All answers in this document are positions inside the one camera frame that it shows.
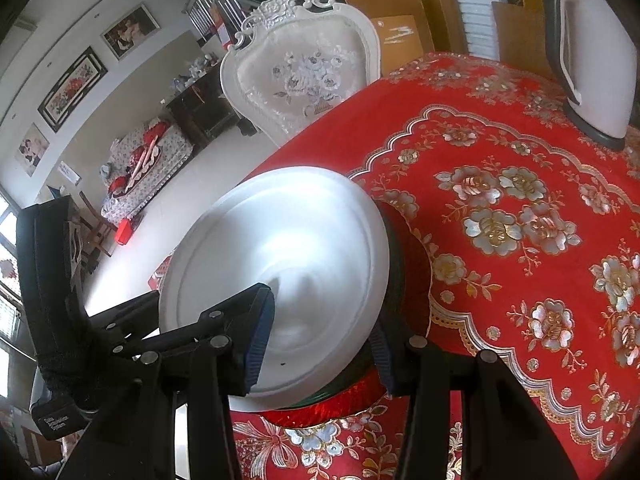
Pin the cardboard box with white scratches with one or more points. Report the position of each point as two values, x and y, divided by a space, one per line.
400 42

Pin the black framed floral picture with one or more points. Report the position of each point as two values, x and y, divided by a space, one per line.
72 87

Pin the cabinet top ornaments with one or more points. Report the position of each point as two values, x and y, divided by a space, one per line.
197 67

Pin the white slatted shutter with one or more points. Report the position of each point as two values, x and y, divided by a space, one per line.
475 10

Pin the white grey electric kettle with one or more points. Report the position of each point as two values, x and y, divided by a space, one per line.
595 60

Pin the small red box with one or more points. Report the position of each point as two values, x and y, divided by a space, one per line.
124 232

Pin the floral covered sofa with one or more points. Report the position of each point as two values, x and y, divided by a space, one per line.
165 160

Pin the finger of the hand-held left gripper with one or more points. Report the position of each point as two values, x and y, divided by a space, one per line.
130 310
160 341

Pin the framed portrait wall picture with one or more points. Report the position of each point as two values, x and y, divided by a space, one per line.
130 30

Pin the red floral tablecloth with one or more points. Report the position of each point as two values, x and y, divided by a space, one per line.
500 285

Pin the unframed portrait wall picture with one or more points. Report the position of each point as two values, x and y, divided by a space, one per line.
32 149

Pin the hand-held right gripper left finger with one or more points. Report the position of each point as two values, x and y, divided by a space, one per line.
261 332

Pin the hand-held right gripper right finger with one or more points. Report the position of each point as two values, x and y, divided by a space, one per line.
384 365

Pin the plain cardboard sheet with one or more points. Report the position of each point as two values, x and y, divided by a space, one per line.
520 40

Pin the stair railing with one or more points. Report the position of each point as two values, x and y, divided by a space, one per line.
225 10

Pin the white ornate chair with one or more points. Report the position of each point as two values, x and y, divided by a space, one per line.
300 75

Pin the white plate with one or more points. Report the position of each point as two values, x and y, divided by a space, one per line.
280 240

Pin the red cloth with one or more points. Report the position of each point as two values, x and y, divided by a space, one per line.
150 135

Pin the dark wooden cabinet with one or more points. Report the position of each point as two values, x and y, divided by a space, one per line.
200 110

